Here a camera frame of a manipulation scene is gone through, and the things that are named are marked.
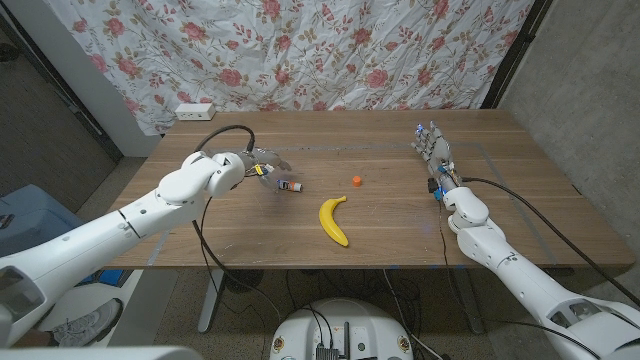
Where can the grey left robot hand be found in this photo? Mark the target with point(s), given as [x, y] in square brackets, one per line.
[262, 157]

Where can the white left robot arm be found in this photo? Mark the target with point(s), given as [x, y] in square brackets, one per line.
[100, 240]

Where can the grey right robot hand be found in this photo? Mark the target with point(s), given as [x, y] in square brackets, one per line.
[436, 150]

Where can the small orange cap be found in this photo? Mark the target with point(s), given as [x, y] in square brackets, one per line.
[356, 181]

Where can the black backdrop stand pole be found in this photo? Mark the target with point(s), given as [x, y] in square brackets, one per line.
[517, 52]

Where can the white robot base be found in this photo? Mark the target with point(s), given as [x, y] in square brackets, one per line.
[300, 330]

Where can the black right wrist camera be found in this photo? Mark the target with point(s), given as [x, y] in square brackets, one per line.
[434, 187]

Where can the floral backdrop cloth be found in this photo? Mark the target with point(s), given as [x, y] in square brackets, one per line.
[300, 50]

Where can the grey table leg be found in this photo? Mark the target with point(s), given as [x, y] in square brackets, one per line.
[470, 305]
[211, 300]

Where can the yellow toy banana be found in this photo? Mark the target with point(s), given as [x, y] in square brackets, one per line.
[330, 222]

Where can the white power strip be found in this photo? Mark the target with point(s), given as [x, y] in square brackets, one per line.
[195, 111]

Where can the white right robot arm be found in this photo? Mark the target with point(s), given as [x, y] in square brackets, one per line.
[525, 285]

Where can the grey sneaker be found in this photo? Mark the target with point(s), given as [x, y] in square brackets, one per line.
[90, 320]

